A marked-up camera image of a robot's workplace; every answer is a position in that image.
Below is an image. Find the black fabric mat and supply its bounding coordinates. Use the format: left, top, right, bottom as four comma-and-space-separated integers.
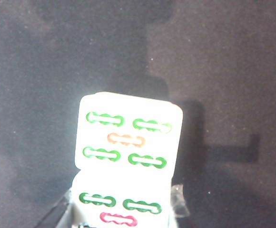
0, 0, 276, 228

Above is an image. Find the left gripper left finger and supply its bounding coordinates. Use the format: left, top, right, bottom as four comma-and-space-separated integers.
37, 189, 75, 228

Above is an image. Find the five bamboo mahjong tile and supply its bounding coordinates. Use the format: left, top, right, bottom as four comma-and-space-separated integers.
71, 170, 177, 228
74, 91, 184, 178

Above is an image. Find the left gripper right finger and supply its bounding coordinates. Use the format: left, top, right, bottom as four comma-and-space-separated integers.
168, 183, 190, 228

